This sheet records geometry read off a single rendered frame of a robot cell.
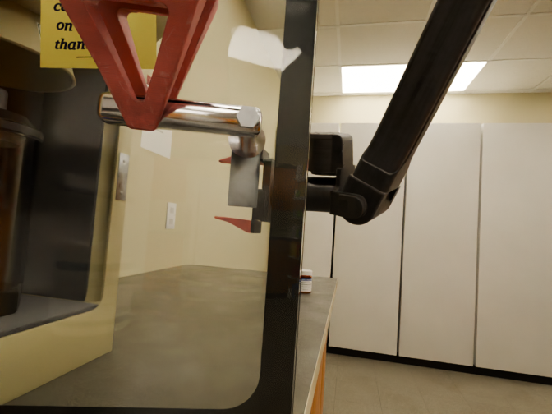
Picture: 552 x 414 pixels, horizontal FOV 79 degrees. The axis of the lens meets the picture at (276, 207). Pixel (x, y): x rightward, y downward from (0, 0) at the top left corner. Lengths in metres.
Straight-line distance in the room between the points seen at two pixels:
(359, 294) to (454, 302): 0.80
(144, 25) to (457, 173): 3.26
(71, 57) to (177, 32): 0.12
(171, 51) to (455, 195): 3.28
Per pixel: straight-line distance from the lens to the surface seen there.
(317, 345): 0.64
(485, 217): 3.46
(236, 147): 0.24
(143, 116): 0.20
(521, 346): 3.66
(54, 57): 0.29
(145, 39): 0.28
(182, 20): 0.18
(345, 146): 0.52
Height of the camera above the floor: 1.14
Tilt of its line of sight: 3 degrees up
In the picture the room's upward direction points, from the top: 4 degrees clockwise
